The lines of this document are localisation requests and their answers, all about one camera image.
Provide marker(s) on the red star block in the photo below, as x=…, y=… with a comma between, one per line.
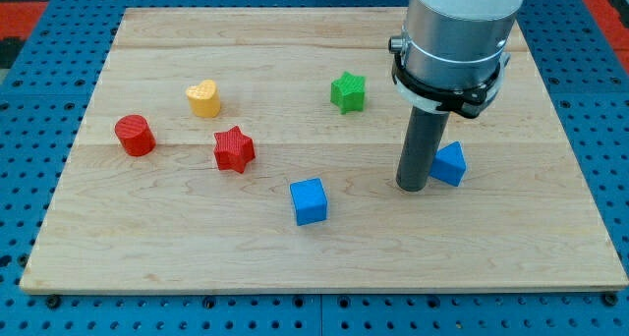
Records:
x=233, y=150

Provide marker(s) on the red cylinder block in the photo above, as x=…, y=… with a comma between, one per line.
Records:
x=135, y=135

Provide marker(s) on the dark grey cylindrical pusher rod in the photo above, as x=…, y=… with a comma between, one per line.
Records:
x=423, y=136

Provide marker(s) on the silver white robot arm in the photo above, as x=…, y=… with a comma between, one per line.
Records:
x=450, y=55

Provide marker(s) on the green star block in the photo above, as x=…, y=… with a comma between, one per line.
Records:
x=348, y=93

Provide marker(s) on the blue cube block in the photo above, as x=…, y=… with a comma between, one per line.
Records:
x=309, y=201

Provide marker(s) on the yellow heart block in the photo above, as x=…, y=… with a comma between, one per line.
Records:
x=204, y=99

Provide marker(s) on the blue triangular prism block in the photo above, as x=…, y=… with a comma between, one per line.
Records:
x=449, y=164

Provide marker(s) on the light wooden board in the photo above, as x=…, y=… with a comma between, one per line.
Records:
x=171, y=223

